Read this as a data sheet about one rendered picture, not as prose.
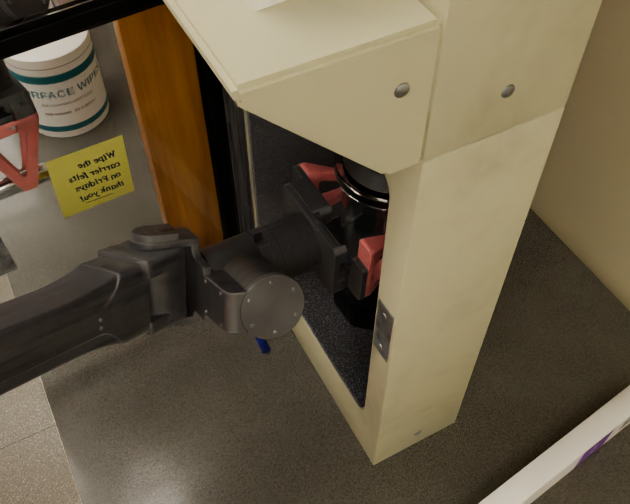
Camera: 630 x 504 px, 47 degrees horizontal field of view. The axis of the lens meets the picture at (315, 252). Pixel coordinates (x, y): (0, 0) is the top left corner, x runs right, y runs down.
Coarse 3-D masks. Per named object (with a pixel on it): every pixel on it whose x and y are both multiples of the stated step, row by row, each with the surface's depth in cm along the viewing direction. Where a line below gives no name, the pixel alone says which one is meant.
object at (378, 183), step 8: (344, 160) 67; (352, 160) 66; (352, 168) 66; (360, 168) 65; (368, 168) 65; (352, 176) 66; (360, 176) 66; (368, 176) 65; (376, 176) 65; (384, 176) 65; (368, 184) 65; (376, 184) 65; (384, 184) 65; (384, 192) 65
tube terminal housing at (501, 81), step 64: (448, 0) 35; (512, 0) 37; (576, 0) 40; (448, 64) 38; (512, 64) 41; (576, 64) 44; (448, 128) 42; (512, 128) 46; (448, 192) 47; (512, 192) 51; (384, 256) 55; (448, 256) 54; (512, 256) 59; (448, 320) 62; (384, 384) 66; (448, 384) 73; (384, 448) 78
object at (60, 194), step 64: (0, 64) 57; (64, 64) 60; (128, 64) 64; (192, 64) 68; (0, 128) 61; (64, 128) 65; (128, 128) 69; (192, 128) 73; (0, 192) 66; (64, 192) 70; (128, 192) 74; (192, 192) 80; (64, 256) 75
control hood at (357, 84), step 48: (192, 0) 37; (240, 0) 37; (288, 0) 37; (336, 0) 37; (384, 0) 37; (240, 48) 34; (288, 48) 34; (336, 48) 34; (384, 48) 35; (432, 48) 37; (240, 96) 33; (288, 96) 34; (336, 96) 36; (384, 96) 38; (336, 144) 38; (384, 144) 40
